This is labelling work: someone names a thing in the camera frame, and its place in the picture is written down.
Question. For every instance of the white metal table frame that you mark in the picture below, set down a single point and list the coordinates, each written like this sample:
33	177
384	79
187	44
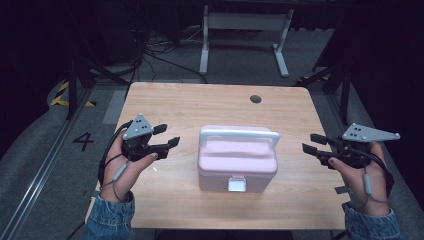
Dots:
245	20

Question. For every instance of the aluminium floor rail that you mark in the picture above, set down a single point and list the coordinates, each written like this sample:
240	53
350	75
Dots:
40	173

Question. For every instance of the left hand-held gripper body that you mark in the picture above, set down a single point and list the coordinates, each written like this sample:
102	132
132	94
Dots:
137	128

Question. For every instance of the person's left hand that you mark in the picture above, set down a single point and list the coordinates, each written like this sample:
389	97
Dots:
128	170

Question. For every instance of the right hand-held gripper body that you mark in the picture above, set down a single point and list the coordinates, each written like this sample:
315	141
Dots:
363	134

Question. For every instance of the person's right hand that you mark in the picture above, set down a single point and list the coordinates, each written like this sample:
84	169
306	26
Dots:
358	181

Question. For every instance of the black metal stand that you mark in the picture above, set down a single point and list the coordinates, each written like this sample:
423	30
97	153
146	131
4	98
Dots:
345	90
71	90

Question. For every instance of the yellow black floor tape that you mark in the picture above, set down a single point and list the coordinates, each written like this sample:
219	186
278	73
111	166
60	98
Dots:
60	99

